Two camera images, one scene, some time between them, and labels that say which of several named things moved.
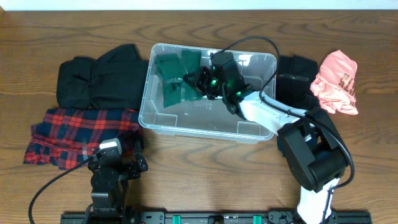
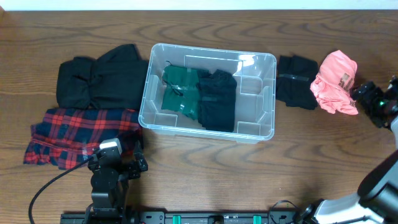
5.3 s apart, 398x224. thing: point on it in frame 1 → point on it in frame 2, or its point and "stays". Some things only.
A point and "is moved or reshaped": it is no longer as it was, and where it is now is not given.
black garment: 295,74 stays
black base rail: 207,218 stays
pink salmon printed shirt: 334,84 stays
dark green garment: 171,68 is moved or reshaped
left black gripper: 133,172 stays
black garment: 321,119 → 216,100
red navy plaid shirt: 65,137 stays
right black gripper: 197,81 → 374,91
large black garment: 117,79 stays
